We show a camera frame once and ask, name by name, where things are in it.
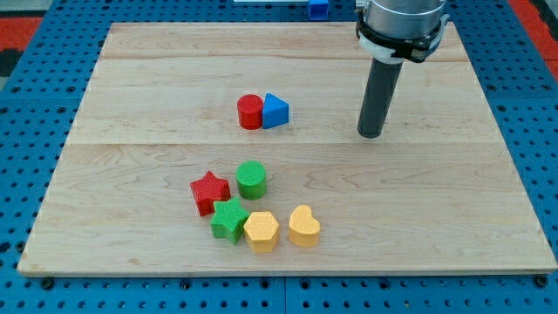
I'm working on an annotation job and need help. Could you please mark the red star block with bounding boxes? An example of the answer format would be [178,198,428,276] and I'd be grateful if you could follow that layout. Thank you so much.
[189,171,231,216]

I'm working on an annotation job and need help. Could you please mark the yellow heart block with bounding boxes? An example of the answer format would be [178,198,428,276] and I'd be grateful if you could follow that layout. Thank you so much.
[289,205,321,248]

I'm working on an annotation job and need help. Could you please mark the red cylinder block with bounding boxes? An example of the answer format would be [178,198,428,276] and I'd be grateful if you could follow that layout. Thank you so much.
[237,94,263,130]

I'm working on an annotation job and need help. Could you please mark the green star block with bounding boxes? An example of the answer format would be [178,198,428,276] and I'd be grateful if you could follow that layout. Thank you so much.
[210,197,250,245]

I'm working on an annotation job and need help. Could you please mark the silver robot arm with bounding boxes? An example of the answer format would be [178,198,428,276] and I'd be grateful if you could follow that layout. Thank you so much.
[356,0,449,139]

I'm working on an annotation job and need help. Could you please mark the yellow hexagon block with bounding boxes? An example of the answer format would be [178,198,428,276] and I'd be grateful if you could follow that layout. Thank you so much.
[243,211,279,254]

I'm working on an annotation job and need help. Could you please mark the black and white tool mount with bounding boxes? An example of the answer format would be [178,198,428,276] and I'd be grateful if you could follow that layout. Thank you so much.
[356,9,449,65]

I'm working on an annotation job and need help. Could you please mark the green cylinder block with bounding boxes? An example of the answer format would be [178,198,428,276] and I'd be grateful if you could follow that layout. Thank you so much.
[236,160,267,200]

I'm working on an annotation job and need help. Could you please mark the blue cube block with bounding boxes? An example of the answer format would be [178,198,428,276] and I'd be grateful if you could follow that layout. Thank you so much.
[307,0,329,21]

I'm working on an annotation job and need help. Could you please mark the blue triangle block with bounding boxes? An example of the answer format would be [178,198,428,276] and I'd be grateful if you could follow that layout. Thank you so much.
[262,93,289,129]

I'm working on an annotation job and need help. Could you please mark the wooden board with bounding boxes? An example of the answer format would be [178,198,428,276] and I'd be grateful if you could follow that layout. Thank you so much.
[18,23,557,277]

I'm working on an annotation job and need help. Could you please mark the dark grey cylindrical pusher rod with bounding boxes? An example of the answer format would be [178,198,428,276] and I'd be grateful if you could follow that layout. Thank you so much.
[357,59,402,139]

